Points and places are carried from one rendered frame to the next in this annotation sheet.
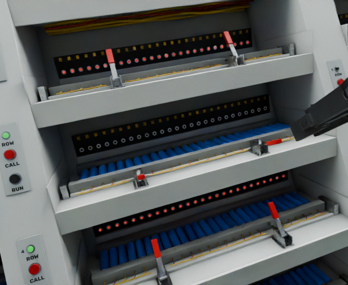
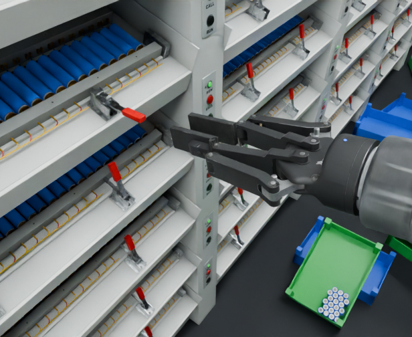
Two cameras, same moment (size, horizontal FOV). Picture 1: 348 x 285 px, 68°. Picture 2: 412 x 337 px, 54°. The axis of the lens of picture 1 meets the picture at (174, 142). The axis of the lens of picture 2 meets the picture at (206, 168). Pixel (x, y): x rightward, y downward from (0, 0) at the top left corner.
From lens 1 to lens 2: 32 cm
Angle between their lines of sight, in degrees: 59
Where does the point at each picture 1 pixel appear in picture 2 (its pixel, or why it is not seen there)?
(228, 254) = (62, 236)
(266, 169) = (114, 134)
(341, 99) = (253, 187)
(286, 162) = not seen: hidden behind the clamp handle
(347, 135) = (202, 66)
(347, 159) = (196, 95)
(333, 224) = (170, 162)
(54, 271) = not seen: outside the picture
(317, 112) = (221, 171)
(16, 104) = not seen: outside the picture
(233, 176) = (73, 159)
